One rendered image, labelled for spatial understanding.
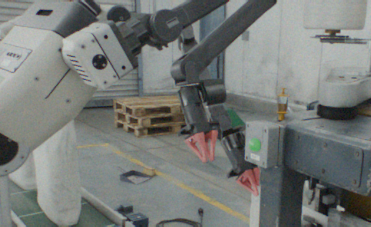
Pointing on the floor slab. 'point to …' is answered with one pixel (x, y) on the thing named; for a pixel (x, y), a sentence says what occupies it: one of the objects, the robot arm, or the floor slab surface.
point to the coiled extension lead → (184, 220)
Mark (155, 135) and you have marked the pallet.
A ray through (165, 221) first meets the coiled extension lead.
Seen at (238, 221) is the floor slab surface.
